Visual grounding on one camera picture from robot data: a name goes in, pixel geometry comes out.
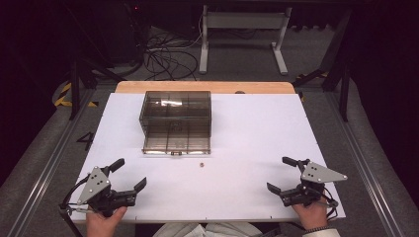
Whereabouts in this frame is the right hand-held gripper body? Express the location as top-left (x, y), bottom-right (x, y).
top-left (279, 161), bottom-right (349, 208)

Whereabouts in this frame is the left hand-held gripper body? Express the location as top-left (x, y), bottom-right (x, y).
top-left (76, 166), bottom-right (138, 218)

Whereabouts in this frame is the transparent brown drawer box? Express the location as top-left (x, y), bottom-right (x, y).
top-left (138, 90), bottom-right (212, 156)

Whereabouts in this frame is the person's left hand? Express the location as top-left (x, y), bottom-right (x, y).
top-left (85, 205), bottom-right (128, 237)

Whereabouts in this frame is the person's right hand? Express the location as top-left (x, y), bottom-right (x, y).
top-left (292, 197), bottom-right (329, 231)

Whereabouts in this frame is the white board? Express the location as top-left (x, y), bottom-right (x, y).
top-left (70, 92), bottom-right (347, 224)

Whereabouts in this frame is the person's white sleeve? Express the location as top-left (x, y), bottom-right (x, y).
top-left (304, 228), bottom-right (342, 237)

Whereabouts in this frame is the person's light clothing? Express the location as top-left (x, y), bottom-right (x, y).
top-left (151, 221), bottom-right (266, 237)

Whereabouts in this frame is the black metal stand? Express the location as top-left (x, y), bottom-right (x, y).
top-left (67, 3), bottom-right (127, 121)
top-left (292, 8), bottom-right (354, 123)

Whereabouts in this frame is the wooden table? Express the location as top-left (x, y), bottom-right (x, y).
top-left (115, 80), bottom-right (296, 95)

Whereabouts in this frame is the right hand-held gripper cable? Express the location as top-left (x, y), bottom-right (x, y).
top-left (322, 187), bottom-right (340, 221)

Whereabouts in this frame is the hand-held gripper cable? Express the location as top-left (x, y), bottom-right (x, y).
top-left (57, 174), bottom-right (92, 237)
top-left (322, 187), bottom-right (340, 221)

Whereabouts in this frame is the left hand-held gripper cable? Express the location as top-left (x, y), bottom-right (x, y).
top-left (57, 174), bottom-right (92, 237)

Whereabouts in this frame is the aluminium rail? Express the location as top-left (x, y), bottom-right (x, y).
top-left (324, 90), bottom-right (407, 237)
top-left (6, 88), bottom-right (97, 237)

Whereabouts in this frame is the beaded bracelet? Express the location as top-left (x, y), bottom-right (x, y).
top-left (302, 225), bottom-right (333, 236)

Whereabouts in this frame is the bundle of black floor cables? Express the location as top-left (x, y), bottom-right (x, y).
top-left (142, 28), bottom-right (203, 82)

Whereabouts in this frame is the white metal table frame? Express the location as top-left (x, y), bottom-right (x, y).
top-left (198, 4), bottom-right (293, 76)

